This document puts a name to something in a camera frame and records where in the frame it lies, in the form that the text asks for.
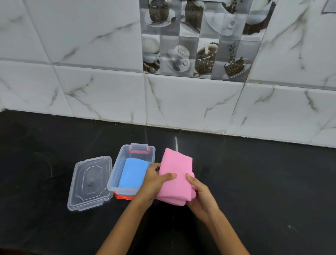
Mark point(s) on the person's left hand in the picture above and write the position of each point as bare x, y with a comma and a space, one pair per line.
151, 182

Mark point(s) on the person's right forearm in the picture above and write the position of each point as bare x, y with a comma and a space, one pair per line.
227, 233

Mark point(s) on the clear plastic container lid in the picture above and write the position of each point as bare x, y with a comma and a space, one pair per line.
89, 182

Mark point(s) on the coffee print decorative tile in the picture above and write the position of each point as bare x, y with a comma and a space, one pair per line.
202, 36

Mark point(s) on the pink cloth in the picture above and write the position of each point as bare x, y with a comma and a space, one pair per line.
174, 176

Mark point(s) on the person's left forearm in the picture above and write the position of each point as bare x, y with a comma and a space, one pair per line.
124, 226

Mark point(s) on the person's right hand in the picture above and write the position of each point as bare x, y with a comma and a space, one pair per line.
203, 199

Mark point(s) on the clear plastic container orange clips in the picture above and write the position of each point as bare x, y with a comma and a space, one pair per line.
131, 170

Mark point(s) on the person's left thumb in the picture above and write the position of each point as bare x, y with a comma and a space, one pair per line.
167, 177

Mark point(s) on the blue folded cloth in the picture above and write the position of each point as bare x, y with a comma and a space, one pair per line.
133, 173

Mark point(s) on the person's right thumb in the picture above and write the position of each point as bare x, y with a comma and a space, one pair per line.
192, 181

